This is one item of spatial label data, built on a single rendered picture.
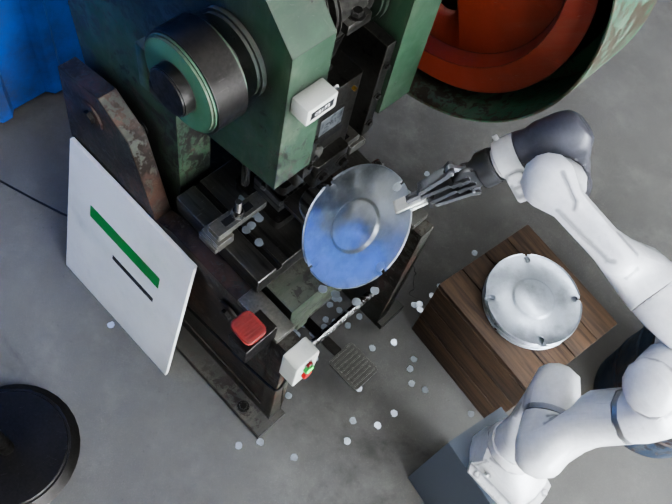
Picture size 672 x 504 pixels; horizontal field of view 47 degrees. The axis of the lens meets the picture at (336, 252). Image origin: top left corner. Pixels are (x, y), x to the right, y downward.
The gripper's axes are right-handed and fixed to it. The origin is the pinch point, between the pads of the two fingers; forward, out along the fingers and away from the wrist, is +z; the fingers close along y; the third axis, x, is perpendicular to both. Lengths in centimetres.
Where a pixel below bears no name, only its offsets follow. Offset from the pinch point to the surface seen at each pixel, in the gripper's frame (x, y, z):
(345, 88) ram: -15.6, 23.2, -2.1
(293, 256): -2.3, -4.0, 35.1
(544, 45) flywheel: -17.2, 4.5, -36.5
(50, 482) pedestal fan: 32, -5, 128
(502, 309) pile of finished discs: 1, -71, 13
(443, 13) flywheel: -40.0, 2.4, -17.4
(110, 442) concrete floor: 21, -19, 120
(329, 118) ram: -13.6, 20.0, 4.5
